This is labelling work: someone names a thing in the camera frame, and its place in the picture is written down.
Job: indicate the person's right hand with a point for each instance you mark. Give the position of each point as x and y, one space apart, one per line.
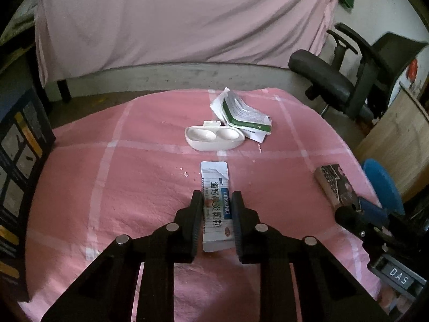
392 300

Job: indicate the green white paper leaflet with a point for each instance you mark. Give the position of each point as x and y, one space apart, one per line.
244 114

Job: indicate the white printed sachet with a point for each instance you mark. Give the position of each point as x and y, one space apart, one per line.
216 187

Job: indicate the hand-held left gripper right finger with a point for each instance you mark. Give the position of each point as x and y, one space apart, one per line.
237 221

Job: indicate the wooden cabinet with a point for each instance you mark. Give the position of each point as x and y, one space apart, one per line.
395 134

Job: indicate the white plastic twin-cup case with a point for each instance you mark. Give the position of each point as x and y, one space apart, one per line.
214 139

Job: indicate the dark blue printed box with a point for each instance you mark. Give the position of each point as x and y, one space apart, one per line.
20 161

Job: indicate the black frame leg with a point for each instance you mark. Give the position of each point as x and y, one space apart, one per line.
63 90

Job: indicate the black office chair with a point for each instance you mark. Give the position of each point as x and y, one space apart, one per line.
321 77

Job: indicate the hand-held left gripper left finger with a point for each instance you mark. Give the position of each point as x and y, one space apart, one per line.
197 221

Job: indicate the blue plastic bin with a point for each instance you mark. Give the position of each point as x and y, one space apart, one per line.
382 181

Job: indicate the red wall sticker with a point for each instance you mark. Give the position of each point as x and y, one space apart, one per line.
412 68

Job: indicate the green wall box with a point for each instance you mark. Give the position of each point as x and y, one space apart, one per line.
347 0

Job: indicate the pink hanging sheet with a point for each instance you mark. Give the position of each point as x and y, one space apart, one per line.
184 16

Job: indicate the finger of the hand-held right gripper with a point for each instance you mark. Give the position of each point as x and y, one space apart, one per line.
372 208
352 219

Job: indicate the black patterned box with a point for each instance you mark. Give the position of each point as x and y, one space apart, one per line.
331 181

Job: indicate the pink checked tablecloth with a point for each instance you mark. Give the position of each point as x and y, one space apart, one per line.
134 181

